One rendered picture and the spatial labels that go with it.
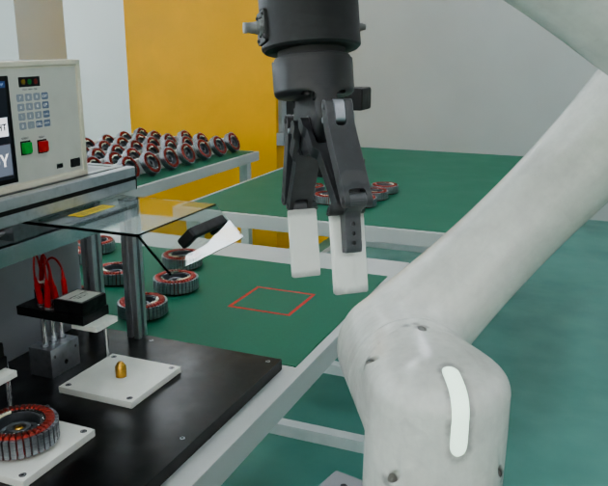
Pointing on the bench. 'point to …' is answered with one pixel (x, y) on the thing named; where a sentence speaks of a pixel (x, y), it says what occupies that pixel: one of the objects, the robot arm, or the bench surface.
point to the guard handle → (202, 230)
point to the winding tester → (41, 121)
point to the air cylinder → (54, 356)
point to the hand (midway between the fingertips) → (325, 272)
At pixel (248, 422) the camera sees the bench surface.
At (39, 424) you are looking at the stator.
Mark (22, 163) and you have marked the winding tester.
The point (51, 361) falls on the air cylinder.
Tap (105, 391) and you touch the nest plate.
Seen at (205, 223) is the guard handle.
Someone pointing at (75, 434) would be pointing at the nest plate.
